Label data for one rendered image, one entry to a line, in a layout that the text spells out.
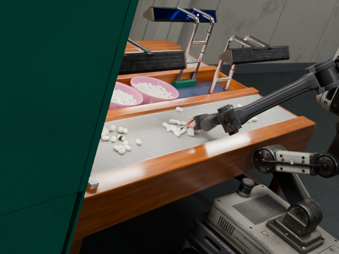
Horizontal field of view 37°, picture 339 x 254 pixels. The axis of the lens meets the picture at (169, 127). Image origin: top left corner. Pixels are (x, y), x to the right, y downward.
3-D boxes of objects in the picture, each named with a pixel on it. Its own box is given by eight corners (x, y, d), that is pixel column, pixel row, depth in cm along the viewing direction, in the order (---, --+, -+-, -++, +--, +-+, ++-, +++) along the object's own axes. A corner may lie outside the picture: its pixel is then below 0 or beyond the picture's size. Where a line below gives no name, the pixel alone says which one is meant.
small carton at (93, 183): (98, 187, 171) (99, 182, 170) (90, 189, 168) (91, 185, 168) (87, 177, 174) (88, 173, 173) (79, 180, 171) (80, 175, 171)
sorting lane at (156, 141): (296, 120, 304) (297, 117, 303) (48, 192, 168) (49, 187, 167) (257, 97, 319) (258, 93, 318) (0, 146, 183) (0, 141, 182)
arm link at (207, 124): (238, 120, 225) (230, 103, 224) (226, 128, 216) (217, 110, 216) (218, 128, 232) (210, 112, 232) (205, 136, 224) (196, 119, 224)
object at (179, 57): (186, 69, 222) (191, 54, 219) (75, 79, 175) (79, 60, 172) (173, 61, 226) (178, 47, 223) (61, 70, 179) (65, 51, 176)
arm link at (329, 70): (351, 72, 177) (345, 59, 177) (334, 82, 172) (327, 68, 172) (332, 80, 185) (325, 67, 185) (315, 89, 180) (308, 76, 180)
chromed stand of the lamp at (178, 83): (194, 86, 316) (218, 18, 297) (174, 88, 301) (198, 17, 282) (173, 72, 326) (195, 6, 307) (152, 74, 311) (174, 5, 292)
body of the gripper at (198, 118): (191, 116, 232) (204, 114, 227) (204, 114, 239) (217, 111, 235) (194, 130, 232) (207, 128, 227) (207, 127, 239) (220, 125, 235)
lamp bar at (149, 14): (217, 23, 323) (220, 12, 320) (151, 21, 276) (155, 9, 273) (207, 18, 327) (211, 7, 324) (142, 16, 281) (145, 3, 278)
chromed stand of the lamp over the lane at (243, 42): (244, 116, 296) (274, 46, 277) (225, 121, 281) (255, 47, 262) (220, 101, 305) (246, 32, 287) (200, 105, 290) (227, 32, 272)
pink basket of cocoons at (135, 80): (183, 111, 274) (188, 96, 270) (150, 118, 254) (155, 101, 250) (149, 89, 288) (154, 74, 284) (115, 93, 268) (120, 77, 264)
